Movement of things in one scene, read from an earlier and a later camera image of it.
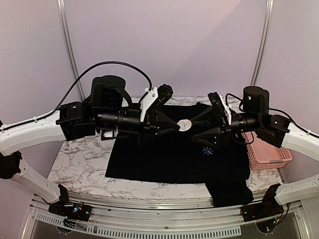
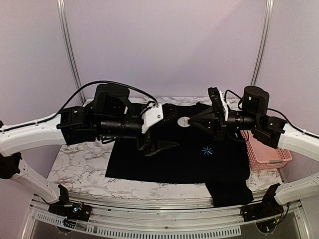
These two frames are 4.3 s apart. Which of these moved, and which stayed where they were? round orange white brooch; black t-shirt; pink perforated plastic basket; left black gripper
Moved: round orange white brooch; left black gripper
Stayed: black t-shirt; pink perforated plastic basket
